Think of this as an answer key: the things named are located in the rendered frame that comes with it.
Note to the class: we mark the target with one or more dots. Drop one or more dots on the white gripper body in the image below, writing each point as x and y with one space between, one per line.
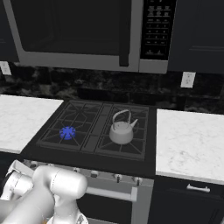
19 167

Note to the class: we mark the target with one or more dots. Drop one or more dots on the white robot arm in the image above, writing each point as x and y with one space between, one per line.
55 186

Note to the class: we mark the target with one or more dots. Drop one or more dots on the silver stove knob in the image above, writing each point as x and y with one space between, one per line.
137 180
94 173
76 169
33 164
117 177

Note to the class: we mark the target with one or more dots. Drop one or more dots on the blue burner flame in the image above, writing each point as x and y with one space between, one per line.
67 133

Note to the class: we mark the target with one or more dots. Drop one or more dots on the black and silver stove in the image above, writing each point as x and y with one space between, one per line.
96 137

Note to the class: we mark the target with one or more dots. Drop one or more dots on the dark base cupboard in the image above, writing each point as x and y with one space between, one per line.
7 160

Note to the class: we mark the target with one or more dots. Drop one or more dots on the oven door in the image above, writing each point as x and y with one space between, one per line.
116 210

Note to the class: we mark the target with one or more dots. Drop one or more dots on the grey kettle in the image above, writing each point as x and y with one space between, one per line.
121 132

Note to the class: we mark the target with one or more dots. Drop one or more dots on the silver microwave oven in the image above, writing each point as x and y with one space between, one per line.
81 32

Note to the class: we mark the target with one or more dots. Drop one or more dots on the dark drawer front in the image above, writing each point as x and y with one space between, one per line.
186 207

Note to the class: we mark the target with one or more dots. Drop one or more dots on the white wall socket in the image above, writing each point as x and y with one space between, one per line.
187 79
5 68

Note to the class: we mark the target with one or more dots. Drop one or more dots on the dark wall cupboard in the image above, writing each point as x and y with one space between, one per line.
6 32
198 32

